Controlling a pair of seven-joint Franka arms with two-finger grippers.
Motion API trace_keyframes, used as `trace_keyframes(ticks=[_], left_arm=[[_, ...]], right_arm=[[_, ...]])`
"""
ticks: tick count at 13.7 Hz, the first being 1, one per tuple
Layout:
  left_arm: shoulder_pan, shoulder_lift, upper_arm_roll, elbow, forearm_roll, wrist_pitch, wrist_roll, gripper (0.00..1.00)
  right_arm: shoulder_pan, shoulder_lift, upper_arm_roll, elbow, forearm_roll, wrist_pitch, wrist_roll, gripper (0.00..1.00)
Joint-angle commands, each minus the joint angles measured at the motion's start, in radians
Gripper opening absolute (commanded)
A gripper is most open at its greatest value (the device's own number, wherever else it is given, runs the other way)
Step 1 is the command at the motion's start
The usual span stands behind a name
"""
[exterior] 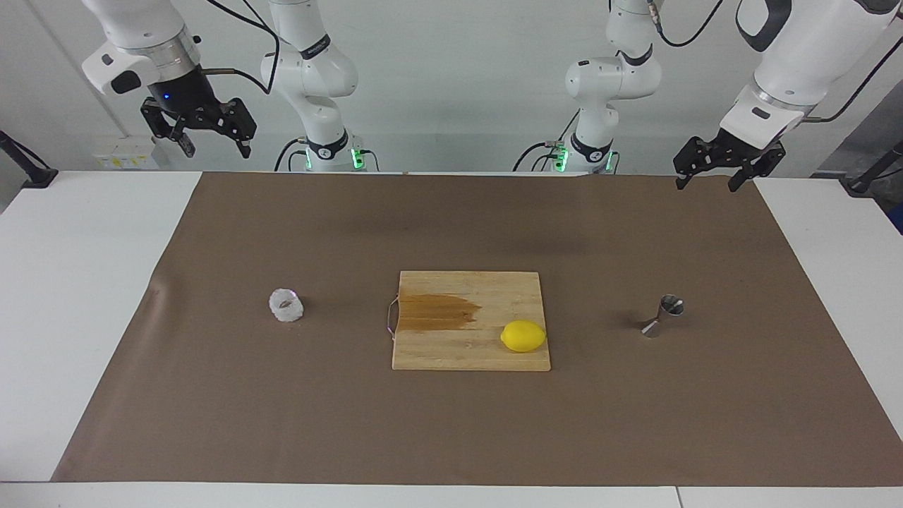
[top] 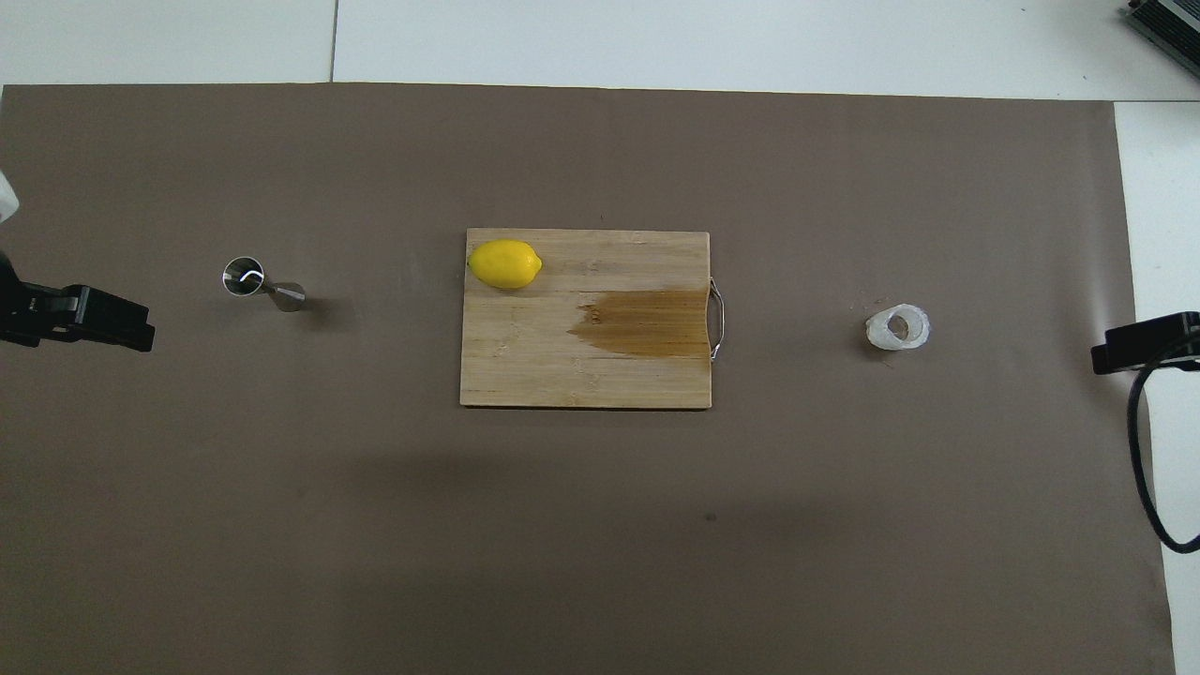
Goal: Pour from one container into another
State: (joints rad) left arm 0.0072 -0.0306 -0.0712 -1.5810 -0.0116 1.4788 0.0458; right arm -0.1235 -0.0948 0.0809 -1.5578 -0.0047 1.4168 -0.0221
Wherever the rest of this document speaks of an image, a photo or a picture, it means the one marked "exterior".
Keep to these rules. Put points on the black camera stand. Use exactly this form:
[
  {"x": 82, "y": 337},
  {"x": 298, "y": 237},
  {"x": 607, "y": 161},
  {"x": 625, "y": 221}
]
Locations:
[
  {"x": 875, "y": 173},
  {"x": 28, "y": 169}
]

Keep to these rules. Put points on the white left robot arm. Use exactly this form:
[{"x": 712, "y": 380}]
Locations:
[{"x": 610, "y": 77}]

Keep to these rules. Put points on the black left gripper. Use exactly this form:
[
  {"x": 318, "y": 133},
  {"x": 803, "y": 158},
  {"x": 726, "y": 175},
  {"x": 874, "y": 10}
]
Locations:
[{"x": 748, "y": 149}]

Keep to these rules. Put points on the steel double jigger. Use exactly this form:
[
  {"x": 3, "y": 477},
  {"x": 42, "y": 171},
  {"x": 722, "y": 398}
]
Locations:
[{"x": 667, "y": 310}]

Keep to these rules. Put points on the yellow lemon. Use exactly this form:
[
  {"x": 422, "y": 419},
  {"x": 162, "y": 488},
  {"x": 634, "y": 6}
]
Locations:
[{"x": 523, "y": 336}]

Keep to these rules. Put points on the white yellow-labelled power strip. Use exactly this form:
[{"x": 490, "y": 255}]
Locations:
[{"x": 123, "y": 155}]

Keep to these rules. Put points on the brown table mat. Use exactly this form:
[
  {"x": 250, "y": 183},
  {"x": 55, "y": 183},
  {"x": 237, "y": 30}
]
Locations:
[{"x": 282, "y": 395}]

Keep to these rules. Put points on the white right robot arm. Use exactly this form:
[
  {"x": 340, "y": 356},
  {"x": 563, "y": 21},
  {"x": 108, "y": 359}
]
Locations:
[{"x": 310, "y": 70}]

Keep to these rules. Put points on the wooden cutting board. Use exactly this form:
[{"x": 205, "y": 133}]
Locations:
[{"x": 458, "y": 353}]

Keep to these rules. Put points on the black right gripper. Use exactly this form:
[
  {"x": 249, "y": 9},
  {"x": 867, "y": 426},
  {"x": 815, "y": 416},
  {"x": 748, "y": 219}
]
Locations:
[{"x": 185, "y": 99}]

